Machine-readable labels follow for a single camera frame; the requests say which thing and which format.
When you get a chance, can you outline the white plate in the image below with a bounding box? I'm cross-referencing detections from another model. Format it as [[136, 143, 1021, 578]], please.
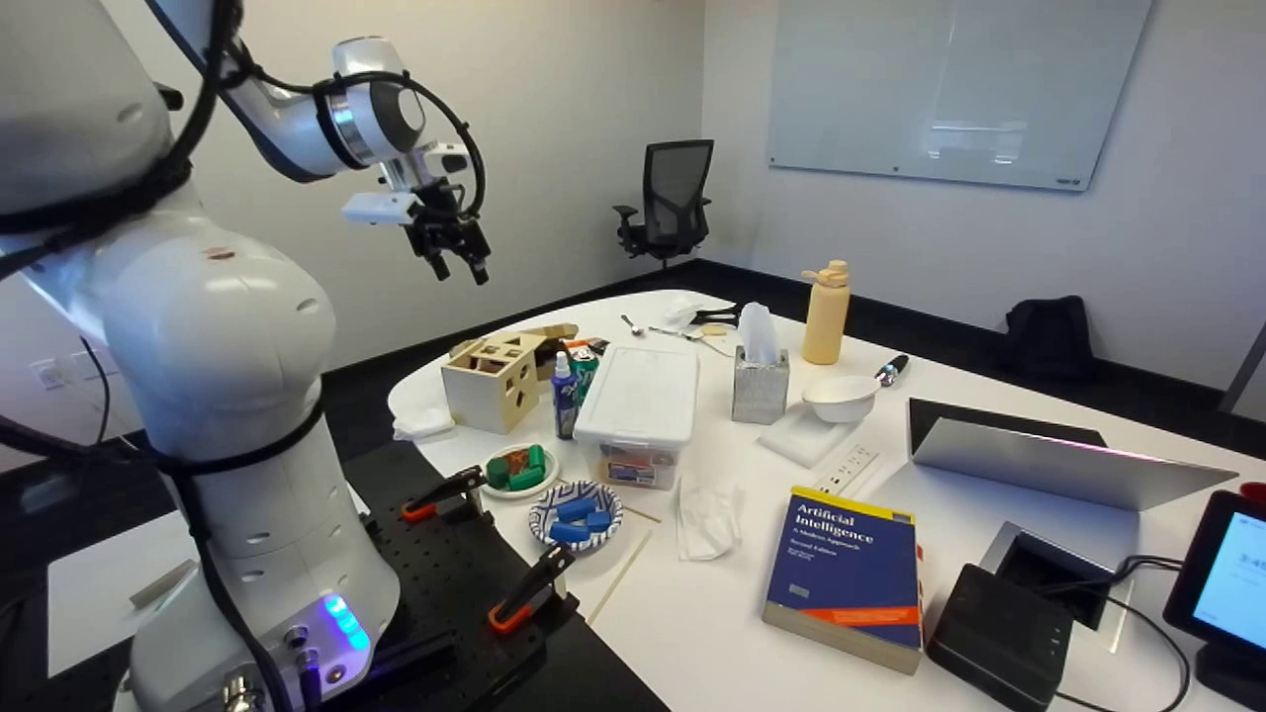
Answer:
[[481, 442, 561, 501]]

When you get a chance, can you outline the table cable hatch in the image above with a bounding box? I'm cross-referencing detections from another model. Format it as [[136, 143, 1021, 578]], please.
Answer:
[[978, 520, 1140, 655]]

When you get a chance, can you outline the blue book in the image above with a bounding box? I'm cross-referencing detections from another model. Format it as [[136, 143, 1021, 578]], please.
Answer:
[[761, 486, 925, 677]]

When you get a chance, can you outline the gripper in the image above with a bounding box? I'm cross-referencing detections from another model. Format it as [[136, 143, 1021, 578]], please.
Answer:
[[401, 182, 493, 288]]

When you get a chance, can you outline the white foam pad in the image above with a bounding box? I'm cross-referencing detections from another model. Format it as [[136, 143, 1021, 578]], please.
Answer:
[[757, 403, 862, 470]]

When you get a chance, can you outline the white power strip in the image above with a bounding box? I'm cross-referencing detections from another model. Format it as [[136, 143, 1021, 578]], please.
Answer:
[[810, 442, 882, 496]]

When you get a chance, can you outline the blue spray bottle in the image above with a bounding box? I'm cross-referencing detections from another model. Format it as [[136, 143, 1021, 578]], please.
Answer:
[[551, 350, 582, 441]]

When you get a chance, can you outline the grey tissue box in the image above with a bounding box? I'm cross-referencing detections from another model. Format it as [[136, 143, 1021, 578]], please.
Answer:
[[731, 301, 792, 427]]

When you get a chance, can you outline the clear plastic box white lid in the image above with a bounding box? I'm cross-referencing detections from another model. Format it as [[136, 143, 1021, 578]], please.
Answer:
[[573, 343, 701, 492]]

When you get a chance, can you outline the white bowl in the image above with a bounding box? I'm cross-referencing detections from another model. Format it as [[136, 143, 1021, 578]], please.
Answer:
[[801, 375, 882, 425]]

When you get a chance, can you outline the white napkin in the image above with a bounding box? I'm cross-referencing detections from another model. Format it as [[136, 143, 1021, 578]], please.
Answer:
[[657, 295, 739, 333]]

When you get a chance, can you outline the white cloth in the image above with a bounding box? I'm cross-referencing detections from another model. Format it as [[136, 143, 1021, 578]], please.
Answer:
[[392, 400, 457, 442]]

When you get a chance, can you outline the office chair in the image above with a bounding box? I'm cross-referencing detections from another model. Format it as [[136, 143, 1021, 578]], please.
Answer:
[[611, 138, 716, 270]]

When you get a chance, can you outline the green can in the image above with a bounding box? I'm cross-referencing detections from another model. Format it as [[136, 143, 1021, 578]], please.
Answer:
[[568, 340, 608, 406]]

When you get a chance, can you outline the whiteboard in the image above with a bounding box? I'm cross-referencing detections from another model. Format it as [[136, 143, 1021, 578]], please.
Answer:
[[767, 0, 1157, 194]]

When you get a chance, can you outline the yellow water bottle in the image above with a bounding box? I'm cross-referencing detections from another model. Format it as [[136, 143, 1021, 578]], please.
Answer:
[[800, 259, 853, 367]]

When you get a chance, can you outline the blue patterned bowl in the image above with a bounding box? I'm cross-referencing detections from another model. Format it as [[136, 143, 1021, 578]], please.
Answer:
[[527, 480, 625, 554]]

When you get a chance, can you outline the black backpack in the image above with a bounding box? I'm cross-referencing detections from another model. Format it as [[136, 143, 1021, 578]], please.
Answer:
[[998, 294, 1096, 384]]

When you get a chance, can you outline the black box device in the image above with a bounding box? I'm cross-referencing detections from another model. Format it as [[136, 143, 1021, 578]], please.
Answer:
[[926, 563, 1077, 712]]

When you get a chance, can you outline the black cable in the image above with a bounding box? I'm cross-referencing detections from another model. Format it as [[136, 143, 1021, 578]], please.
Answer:
[[1029, 554, 1193, 712]]

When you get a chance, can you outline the silver laptop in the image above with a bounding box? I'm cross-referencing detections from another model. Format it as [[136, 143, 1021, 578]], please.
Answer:
[[907, 397, 1240, 513]]

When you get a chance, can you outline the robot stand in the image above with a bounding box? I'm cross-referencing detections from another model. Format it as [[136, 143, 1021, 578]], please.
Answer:
[[326, 440, 674, 712]]

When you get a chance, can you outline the white face mask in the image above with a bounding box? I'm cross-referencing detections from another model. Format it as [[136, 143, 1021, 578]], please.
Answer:
[[676, 479, 744, 564]]

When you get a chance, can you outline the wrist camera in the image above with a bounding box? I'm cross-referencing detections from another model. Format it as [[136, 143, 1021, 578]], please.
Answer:
[[341, 192, 423, 226]]

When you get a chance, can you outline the wooden shape sorter box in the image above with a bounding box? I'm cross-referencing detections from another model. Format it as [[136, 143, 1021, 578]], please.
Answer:
[[441, 332, 548, 436]]

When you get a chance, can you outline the wooden box lid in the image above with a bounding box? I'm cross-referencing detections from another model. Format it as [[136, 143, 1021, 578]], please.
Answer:
[[450, 322, 581, 363]]

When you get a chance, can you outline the orange and black clamp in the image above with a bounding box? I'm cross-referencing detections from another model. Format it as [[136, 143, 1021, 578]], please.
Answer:
[[487, 542, 578, 635], [401, 465, 489, 524]]

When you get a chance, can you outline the black tablet screen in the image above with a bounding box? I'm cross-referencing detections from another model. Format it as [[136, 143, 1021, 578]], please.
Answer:
[[1162, 489, 1266, 709]]

